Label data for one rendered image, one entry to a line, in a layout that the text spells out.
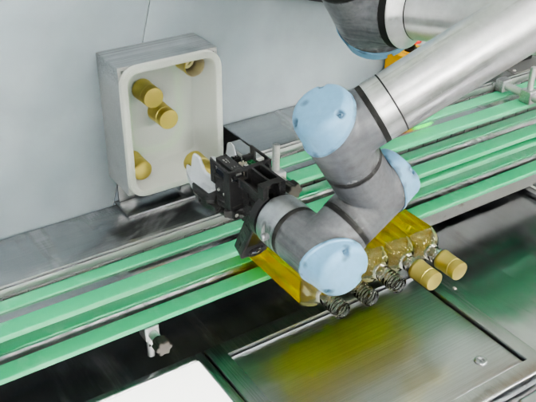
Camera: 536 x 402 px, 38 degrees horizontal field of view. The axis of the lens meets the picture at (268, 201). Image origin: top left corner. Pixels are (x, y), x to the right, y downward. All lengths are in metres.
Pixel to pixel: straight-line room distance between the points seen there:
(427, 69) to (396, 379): 0.59
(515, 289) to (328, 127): 0.83
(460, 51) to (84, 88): 0.62
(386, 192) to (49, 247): 0.57
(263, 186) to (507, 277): 0.73
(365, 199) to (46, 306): 0.51
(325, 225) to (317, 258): 0.05
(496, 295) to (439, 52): 0.77
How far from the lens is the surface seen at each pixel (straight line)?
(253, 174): 1.08
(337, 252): 0.95
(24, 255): 1.29
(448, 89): 0.91
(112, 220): 1.34
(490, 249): 1.71
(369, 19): 1.22
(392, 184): 0.98
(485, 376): 1.35
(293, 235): 0.99
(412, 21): 1.19
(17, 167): 1.29
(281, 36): 1.43
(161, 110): 1.29
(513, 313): 1.55
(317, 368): 1.32
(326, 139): 0.88
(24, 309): 1.21
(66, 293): 1.23
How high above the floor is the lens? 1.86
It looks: 45 degrees down
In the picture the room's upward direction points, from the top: 129 degrees clockwise
